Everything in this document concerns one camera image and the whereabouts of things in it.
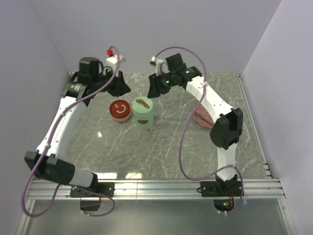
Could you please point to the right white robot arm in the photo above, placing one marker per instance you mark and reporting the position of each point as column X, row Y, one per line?
column 227, row 121

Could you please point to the green tin canister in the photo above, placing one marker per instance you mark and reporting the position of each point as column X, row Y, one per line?
column 144, row 118

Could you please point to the green round lid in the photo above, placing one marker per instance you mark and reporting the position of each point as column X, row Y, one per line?
column 142, row 105

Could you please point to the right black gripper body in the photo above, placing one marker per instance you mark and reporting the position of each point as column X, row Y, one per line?
column 167, row 82

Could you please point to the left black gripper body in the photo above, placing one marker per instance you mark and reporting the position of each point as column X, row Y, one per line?
column 100, row 81

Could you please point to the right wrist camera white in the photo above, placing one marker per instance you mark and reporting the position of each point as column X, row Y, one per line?
column 157, row 64

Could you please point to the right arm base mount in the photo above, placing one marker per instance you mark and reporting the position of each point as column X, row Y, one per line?
column 223, row 194

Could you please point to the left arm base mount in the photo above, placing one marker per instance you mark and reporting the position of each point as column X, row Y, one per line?
column 92, row 197

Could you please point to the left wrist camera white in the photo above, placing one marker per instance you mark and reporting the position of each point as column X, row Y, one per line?
column 113, row 60

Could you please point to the red round lid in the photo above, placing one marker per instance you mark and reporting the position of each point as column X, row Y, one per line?
column 119, row 108

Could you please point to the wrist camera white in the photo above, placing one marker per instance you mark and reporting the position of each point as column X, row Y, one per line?
column 157, row 64
column 113, row 60

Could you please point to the pink dotted plate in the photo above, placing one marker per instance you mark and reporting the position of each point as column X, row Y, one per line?
column 203, row 115

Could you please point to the cream pink bowl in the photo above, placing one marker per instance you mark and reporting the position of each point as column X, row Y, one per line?
column 122, row 119

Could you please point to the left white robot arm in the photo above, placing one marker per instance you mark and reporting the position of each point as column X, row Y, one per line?
column 47, row 162

